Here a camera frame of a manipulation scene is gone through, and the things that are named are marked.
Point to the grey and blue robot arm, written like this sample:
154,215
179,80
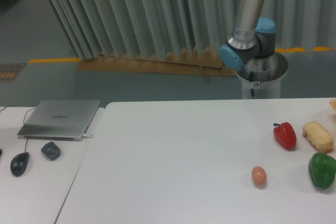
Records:
242,43

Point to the red bell pepper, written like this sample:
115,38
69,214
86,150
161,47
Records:
285,135

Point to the yellow wicker basket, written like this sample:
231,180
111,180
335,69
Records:
333,103

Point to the green bell pepper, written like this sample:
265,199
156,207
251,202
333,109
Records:
321,169

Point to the brown cardboard sheet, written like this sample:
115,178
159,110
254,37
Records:
206,65

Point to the grey folding curtain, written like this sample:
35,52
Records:
157,27

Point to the silver laptop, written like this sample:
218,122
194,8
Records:
60,120

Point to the brown egg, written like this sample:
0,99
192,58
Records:
259,176

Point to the small dark grey object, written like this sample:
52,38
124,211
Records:
51,151

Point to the bread loaf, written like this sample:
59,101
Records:
318,137

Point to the black computer mouse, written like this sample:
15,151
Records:
19,164

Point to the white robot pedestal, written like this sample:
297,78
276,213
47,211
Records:
261,77

